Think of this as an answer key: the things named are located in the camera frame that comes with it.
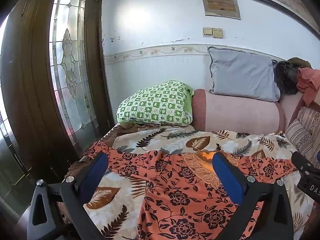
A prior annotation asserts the brown cloth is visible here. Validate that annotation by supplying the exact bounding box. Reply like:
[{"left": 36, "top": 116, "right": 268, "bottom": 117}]
[{"left": 287, "top": 57, "right": 312, "bottom": 68}]

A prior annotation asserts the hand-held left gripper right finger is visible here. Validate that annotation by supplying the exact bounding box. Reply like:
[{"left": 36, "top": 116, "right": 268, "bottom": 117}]
[{"left": 212, "top": 151, "right": 294, "bottom": 240}]

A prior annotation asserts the pink bolster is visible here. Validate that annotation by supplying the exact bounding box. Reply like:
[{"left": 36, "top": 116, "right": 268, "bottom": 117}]
[{"left": 191, "top": 89, "right": 285, "bottom": 133}]

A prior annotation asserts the plain orange cloth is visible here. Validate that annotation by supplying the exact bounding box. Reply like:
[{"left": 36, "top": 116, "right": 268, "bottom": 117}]
[{"left": 297, "top": 66, "right": 320, "bottom": 107}]

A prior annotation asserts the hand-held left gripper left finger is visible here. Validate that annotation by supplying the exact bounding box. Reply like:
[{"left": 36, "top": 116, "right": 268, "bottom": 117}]
[{"left": 27, "top": 152, "right": 109, "bottom": 240}]

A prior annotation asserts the pink sofa backrest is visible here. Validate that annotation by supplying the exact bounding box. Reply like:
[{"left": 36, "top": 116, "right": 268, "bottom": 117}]
[{"left": 278, "top": 91, "right": 308, "bottom": 133}]

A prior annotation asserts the orange floral garment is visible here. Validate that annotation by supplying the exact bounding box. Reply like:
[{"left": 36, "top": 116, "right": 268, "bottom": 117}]
[{"left": 84, "top": 145, "right": 299, "bottom": 240}]

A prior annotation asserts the grey pillow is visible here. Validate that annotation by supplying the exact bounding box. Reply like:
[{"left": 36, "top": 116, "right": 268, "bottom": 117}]
[{"left": 207, "top": 46, "right": 281, "bottom": 102}]

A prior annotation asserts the striped beige pillow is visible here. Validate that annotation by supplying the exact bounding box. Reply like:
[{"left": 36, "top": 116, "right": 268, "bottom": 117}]
[{"left": 285, "top": 106, "right": 320, "bottom": 164}]

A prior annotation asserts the green checked pillow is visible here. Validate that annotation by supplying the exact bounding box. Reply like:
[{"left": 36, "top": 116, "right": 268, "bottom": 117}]
[{"left": 116, "top": 80, "right": 195, "bottom": 126}]

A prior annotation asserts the leaf print blanket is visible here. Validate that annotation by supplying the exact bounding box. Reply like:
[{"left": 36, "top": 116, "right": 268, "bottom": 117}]
[{"left": 82, "top": 125, "right": 320, "bottom": 240}]

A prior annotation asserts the dark furry cloth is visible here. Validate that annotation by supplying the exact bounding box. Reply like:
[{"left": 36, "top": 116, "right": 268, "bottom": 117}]
[{"left": 274, "top": 60, "right": 300, "bottom": 96}]

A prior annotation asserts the brown frilled bed sheet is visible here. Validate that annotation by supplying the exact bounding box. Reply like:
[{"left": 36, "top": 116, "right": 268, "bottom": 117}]
[{"left": 64, "top": 124, "right": 163, "bottom": 180}]

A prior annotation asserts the dark framed glass door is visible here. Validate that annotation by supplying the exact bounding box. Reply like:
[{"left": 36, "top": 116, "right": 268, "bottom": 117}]
[{"left": 0, "top": 110, "right": 35, "bottom": 218}]

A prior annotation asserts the wooden stained glass door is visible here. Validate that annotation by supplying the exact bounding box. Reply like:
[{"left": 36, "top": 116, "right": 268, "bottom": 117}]
[{"left": 0, "top": 0, "right": 115, "bottom": 185}]

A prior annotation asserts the grey wall plaque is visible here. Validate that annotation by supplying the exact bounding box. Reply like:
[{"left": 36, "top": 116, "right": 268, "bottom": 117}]
[{"left": 201, "top": 0, "right": 241, "bottom": 20}]

